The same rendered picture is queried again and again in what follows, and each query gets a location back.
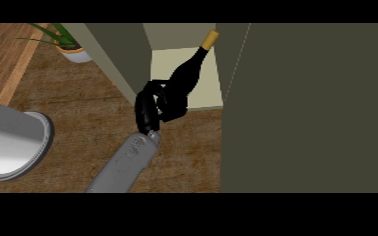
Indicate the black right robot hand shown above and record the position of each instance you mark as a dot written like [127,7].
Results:
[143,113]

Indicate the black wine bottle yellow cap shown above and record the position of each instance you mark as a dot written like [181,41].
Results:
[189,74]

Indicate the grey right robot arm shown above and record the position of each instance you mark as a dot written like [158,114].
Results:
[125,163]

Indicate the olive cabinet with pale shelf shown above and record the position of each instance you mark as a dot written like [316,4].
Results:
[122,53]

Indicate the dark olive cabinet door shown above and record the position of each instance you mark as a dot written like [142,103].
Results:
[300,113]

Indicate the green plant in white pot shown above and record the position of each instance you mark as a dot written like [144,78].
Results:
[74,50]

